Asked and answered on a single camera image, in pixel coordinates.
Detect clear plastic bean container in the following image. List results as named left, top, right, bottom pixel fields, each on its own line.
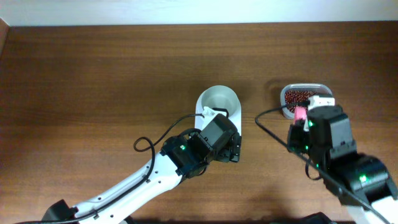
left=280, top=83, right=332, bottom=119

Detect left black cable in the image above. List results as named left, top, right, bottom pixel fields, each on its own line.
left=12, top=107, right=230, bottom=224

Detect pink measuring scoop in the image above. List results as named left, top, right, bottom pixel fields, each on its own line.
left=294, top=106, right=307, bottom=122

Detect red adzuki beans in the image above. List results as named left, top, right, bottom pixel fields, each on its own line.
left=284, top=90, right=317, bottom=105

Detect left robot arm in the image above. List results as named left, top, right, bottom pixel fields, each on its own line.
left=41, top=111, right=242, bottom=223

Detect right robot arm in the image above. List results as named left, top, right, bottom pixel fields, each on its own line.
left=288, top=106, right=397, bottom=223

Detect white round bowl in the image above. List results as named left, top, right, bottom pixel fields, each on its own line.
left=196, top=85, right=242, bottom=118

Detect black cable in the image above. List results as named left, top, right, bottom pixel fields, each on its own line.
left=254, top=99, right=392, bottom=224
left=12, top=107, right=230, bottom=224

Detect right black cable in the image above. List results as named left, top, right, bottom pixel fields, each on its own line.
left=254, top=99, right=392, bottom=224

